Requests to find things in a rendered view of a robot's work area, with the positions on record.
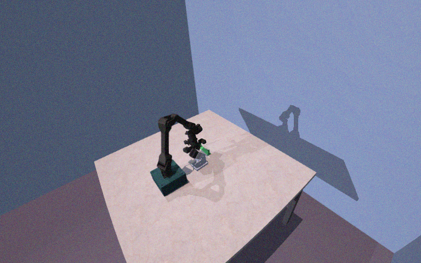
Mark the green cradle with two notched uprights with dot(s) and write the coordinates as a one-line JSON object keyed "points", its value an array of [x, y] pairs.
{"points": [[207, 152]]}

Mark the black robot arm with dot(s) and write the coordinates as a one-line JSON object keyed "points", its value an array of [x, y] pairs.
{"points": [[165, 124]]}

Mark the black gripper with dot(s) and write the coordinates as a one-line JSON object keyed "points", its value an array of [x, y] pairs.
{"points": [[194, 144]]}

